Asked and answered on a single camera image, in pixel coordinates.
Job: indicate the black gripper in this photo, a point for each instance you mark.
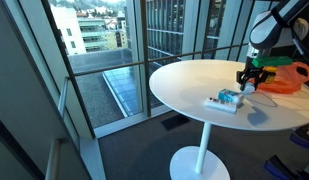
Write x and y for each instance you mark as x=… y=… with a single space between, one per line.
x=251 y=66

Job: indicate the white medicine bottle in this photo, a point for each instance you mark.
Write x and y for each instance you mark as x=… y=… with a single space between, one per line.
x=248 y=88

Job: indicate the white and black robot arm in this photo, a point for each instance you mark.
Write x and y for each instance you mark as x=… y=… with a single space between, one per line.
x=272 y=26

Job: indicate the dark bottle with yellow cap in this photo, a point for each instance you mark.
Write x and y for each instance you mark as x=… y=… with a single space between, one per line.
x=270 y=75

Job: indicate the blue and white medicine box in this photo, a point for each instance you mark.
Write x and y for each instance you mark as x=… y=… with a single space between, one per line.
x=230 y=95

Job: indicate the orange plastic bag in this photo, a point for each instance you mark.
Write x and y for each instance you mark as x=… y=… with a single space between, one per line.
x=290 y=78

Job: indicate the white pill organizer box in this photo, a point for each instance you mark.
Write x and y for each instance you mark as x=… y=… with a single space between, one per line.
x=220 y=105

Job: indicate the blue and black cart foot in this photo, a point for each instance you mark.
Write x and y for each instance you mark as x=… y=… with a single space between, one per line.
x=304 y=136
x=280 y=168

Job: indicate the black floor vent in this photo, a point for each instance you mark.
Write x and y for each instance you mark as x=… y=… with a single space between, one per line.
x=175 y=122

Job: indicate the dark metal window railing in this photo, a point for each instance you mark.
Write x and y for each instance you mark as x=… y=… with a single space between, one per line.
x=127 y=64

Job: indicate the grey metal handrail bar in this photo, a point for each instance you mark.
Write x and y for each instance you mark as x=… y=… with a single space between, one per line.
x=53 y=160
x=63 y=96

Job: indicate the green wrist camera box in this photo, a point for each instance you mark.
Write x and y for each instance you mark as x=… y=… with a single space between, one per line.
x=272 y=61

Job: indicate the white table pedestal base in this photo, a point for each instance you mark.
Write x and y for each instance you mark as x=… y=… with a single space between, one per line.
x=200 y=165

